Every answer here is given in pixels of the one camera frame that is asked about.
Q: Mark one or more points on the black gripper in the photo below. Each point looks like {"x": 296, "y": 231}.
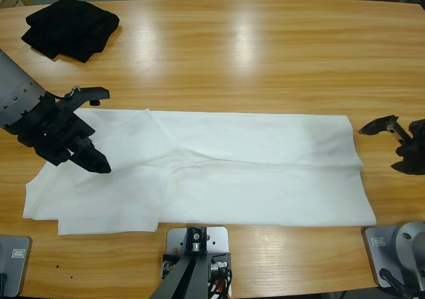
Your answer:
{"x": 54, "y": 133}
{"x": 416, "y": 139}

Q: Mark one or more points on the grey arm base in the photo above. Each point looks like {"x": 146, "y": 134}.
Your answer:
{"x": 16, "y": 269}
{"x": 398, "y": 252}

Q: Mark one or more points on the folded black garment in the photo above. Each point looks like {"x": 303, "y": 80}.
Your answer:
{"x": 66, "y": 30}

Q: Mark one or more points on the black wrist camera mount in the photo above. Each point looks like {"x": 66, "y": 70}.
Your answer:
{"x": 96, "y": 92}

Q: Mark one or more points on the white t-shirt with black logo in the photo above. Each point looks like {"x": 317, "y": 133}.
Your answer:
{"x": 232, "y": 179}

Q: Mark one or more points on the dark camera post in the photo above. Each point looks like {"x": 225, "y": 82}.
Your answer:
{"x": 186, "y": 279}

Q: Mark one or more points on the white mount block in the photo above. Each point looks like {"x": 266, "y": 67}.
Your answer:
{"x": 219, "y": 239}

